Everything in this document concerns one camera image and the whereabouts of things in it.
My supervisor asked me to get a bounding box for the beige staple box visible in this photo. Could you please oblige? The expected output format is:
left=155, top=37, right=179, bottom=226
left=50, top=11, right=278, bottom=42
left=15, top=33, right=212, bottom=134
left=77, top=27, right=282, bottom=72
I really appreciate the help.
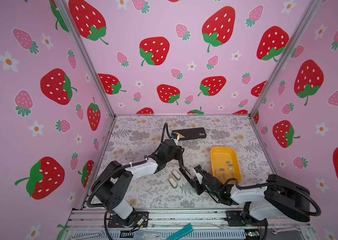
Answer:
left=172, top=170, right=181, bottom=181
left=168, top=177, right=178, bottom=189

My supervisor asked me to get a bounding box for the black flat tool case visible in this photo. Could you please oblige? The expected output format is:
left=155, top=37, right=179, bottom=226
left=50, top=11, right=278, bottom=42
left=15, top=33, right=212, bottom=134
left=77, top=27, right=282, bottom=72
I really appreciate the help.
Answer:
left=172, top=128, right=207, bottom=141

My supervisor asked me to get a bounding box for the grey slotted cable duct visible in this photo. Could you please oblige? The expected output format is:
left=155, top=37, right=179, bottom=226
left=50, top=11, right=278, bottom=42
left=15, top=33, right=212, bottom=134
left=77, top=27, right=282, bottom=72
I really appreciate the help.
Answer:
left=68, top=229, right=281, bottom=240

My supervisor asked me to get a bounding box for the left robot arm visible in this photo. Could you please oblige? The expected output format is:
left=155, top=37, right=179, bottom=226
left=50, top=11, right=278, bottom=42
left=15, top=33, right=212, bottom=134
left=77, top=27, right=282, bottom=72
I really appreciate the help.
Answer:
left=87, top=139, right=185, bottom=221

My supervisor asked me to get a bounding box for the yellow plastic tray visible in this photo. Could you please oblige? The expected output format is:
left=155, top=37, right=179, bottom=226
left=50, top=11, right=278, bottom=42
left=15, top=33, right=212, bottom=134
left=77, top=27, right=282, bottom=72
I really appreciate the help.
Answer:
left=211, top=147, right=242, bottom=184

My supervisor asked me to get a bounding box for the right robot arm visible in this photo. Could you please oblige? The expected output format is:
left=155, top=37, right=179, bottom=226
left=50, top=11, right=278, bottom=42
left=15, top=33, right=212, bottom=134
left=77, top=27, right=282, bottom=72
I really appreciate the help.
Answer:
left=188, top=165, right=321, bottom=223

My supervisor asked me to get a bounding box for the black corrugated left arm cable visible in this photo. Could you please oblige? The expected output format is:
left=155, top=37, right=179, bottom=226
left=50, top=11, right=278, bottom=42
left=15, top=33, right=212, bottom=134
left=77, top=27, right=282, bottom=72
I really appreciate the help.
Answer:
left=160, top=122, right=173, bottom=145

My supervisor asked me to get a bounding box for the teal plastic tool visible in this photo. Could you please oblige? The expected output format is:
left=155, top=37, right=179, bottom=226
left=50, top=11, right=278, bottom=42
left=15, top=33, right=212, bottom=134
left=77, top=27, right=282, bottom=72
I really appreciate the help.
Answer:
left=166, top=224, right=194, bottom=240

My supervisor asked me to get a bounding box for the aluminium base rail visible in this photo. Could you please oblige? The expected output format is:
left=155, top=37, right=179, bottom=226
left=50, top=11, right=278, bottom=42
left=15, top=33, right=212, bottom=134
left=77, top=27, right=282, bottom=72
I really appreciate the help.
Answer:
left=66, top=209, right=308, bottom=230

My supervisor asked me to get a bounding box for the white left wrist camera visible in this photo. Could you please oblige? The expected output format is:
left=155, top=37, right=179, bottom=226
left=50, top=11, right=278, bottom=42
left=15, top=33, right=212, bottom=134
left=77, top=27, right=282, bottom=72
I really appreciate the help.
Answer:
left=171, top=133, right=183, bottom=145

